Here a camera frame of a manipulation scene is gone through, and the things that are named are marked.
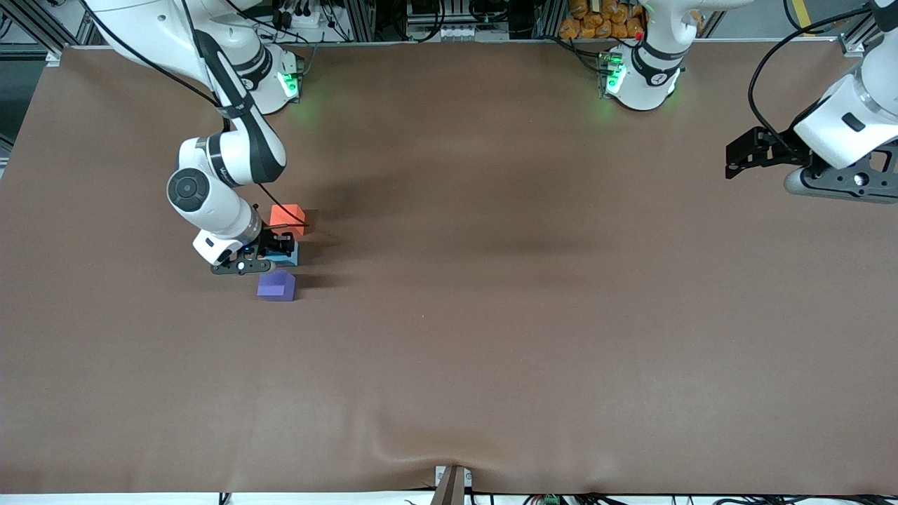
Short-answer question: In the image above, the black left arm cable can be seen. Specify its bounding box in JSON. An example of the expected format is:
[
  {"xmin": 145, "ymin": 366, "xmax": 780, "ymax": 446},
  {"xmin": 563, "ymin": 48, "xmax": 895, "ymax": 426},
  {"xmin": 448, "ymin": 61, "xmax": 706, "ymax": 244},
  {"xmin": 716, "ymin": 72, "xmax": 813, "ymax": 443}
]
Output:
[{"xmin": 747, "ymin": 6, "xmax": 876, "ymax": 138}]

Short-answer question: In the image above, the orange block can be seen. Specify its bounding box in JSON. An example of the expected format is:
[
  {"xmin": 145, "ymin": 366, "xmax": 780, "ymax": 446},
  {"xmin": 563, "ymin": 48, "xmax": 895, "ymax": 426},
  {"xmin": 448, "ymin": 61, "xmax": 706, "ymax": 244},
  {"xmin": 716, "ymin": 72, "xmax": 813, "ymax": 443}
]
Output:
[{"xmin": 269, "ymin": 203, "xmax": 307, "ymax": 238}]

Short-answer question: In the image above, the blue block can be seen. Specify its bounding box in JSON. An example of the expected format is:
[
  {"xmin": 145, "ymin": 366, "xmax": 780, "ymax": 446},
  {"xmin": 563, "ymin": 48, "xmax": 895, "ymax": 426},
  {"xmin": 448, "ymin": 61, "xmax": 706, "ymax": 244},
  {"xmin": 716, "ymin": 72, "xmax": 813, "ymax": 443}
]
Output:
[{"xmin": 265, "ymin": 241, "xmax": 300, "ymax": 268}]

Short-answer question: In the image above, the brown table cover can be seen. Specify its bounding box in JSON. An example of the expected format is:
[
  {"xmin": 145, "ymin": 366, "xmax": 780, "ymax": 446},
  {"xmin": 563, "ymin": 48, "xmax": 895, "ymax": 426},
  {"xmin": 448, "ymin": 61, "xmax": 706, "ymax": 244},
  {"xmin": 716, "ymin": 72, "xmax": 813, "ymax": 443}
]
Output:
[{"xmin": 0, "ymin": 42, "xmax": 898, "ymax": 496}]

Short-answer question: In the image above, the brown table edge bracket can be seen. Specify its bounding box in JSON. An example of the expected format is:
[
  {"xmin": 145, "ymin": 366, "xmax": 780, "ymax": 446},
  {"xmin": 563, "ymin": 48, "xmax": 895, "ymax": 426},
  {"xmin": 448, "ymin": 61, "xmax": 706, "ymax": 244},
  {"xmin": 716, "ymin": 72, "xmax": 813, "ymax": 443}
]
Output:
[{"xmin": 435, "ymin": 464, "xmax": 473, "ymax": 505}]

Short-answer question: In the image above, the bag of orange items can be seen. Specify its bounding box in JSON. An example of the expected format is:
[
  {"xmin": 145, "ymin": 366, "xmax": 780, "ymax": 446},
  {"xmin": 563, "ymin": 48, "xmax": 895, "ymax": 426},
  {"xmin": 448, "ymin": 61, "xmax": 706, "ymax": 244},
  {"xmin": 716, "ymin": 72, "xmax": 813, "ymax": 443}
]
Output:
[{"xmin": 559, "ymin": 0, "xmax": 646, "ymax": 40}]

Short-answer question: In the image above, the purple block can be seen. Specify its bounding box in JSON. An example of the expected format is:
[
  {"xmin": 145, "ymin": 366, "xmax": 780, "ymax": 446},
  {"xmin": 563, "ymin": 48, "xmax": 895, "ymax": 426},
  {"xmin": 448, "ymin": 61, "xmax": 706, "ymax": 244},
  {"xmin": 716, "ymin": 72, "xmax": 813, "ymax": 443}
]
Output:
[{"xmin": 257, "ymin": 270, "xmax": 297, "ymax": 302}]

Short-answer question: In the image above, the white power strip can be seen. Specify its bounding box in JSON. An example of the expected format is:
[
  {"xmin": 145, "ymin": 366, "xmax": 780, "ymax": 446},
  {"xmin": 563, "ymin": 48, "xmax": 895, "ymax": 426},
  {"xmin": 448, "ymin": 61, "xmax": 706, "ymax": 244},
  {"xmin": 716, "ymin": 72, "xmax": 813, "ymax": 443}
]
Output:
[{"xmin": 275, "ymin": 0, "xmax": 325, "ymax": 30}]

